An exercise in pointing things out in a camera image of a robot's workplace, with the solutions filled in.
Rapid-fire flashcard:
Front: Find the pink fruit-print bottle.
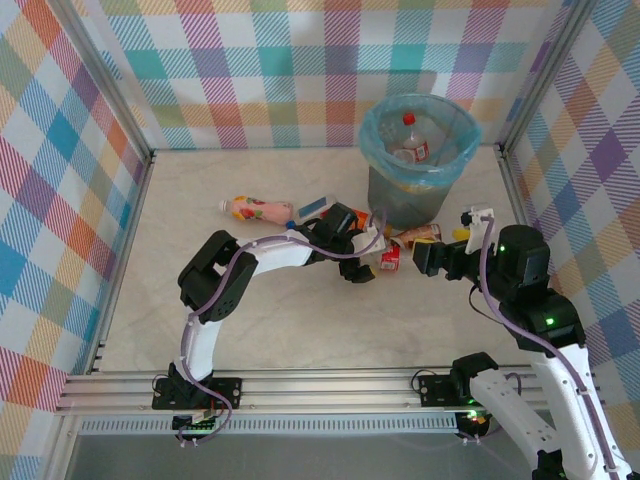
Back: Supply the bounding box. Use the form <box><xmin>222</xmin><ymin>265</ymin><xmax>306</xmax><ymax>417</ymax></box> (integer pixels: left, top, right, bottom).
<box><xmin>219</xmin><ymin>195</ymin><xmax>295</xmax><ymax>225</ymax></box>

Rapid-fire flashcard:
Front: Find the colourful checked cloth panel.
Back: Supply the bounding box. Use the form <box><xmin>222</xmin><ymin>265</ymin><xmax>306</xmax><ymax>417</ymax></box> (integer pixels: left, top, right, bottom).
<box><xmin>64</xmin><ymin>0</ymin><xmax>586</xmax><ymax>151</ymax></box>
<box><xmin>504</xmin><ymin>0</ymin><xmax>640</xmax><ymax>451</ymax></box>
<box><xmin>0</xmin><ymin>0</ymin><xmax>151</xmax><ymax>480</ymax></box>

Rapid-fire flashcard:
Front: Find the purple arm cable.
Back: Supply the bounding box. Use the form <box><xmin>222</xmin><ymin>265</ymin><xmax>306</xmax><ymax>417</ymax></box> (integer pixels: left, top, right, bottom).
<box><xmin>180</xmin><ymin>207</ymin><xmax>392</xmax><ymax>444</ymax></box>
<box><xmin>462</xmin><ymin>214</ymin><xmax>626</xmax><ymax>480</ymax></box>

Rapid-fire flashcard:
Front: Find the slotted grey cable duct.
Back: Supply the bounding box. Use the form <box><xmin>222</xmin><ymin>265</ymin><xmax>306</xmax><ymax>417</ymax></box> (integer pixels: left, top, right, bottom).
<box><xmin>79</xmin><ymin>417</ymin><xmax>459</xmax><ymax>436</ymax></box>

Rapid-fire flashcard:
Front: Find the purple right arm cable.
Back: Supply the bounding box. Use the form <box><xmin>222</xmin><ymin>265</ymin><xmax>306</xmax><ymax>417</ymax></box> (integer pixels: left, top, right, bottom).
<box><xmin>462</xmin><ymin>214</ymin><xmax>626</xmax><ymax>480</ymax></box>

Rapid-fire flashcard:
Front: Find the blue plastic bin liner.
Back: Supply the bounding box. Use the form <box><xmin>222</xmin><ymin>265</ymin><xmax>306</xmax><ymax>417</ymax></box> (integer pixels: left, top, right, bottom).
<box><xmin>358</xmin><ymin>93</ymin><xmax>484</xmax><ymax>191</ymax></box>

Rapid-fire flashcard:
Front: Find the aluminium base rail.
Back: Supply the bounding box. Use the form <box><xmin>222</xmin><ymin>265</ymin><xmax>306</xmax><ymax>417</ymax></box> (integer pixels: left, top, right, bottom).
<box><xmin>54</xmin><ymin>367</ymin><xmax>609</xmax><ymax>416</ymax></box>

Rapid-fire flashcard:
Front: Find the aluminium corner post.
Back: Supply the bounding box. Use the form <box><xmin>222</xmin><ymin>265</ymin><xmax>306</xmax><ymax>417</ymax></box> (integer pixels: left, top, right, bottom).
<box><xmin>47</xmin><ymin>0</ymin><xmax>156</xmax><ymax>164</ymax></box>
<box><xmin>497</xmin><ymin>0</ymin><xmax>601</xmax><ymax>151</ymax></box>

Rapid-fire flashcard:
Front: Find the grey waste bin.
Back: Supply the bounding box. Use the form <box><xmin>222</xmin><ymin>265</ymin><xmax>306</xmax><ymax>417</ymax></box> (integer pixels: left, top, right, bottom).
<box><xmin>367</xmin><ymin>159</ymin><xmax>459</xmax><ymax>229</ymax></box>

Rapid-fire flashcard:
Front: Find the small electronics board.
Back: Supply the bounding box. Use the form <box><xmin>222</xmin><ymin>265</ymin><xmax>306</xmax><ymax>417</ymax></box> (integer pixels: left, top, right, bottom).
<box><xmin>459</xmin><ymin>409</ymin><xmax>490</xmax><ymax>429</ymax></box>
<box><xmin>172</xmin><ymin>408</ymin><xmax>221</xmax><ymax>434</ymax></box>

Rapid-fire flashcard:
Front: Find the brown label drink bottle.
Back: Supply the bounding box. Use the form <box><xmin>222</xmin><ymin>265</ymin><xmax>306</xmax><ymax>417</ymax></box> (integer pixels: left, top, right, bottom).
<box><xmin>389</xmin><ymin>223</ymin><xmax>445</xmax><ymax>251</ymax></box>

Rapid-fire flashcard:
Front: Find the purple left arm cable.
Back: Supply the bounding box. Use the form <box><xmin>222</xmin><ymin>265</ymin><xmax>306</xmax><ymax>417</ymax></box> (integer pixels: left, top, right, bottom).
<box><xmin>180</xmin><ymin>207</ymin><xmax>392</xmax><ymax>444</ymax></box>

